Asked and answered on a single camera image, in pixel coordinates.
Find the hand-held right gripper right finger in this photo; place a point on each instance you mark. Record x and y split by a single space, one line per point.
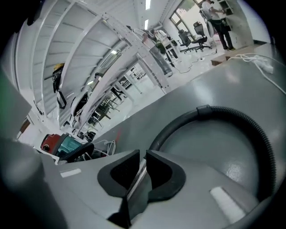
167 176

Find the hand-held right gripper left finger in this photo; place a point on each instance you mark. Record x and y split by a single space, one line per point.
118 174

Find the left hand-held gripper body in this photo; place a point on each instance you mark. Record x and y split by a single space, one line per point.
11 111

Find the red teal vacuum cleaner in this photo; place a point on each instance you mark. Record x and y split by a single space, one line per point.
67 143

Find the yellow cloth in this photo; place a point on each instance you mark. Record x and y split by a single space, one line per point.
59 66

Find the white helmet black opening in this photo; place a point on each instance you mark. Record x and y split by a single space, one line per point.
79 104

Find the wooden floor board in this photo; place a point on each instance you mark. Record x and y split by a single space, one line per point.
220 60

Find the white metal shelving rack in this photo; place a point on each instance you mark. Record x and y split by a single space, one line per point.
134 42

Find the black office chair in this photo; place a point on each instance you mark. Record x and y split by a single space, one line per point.
200 35
186 40

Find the white power strip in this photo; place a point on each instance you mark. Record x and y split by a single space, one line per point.
266 66

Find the white cabinet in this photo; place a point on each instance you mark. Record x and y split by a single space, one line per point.
236 20

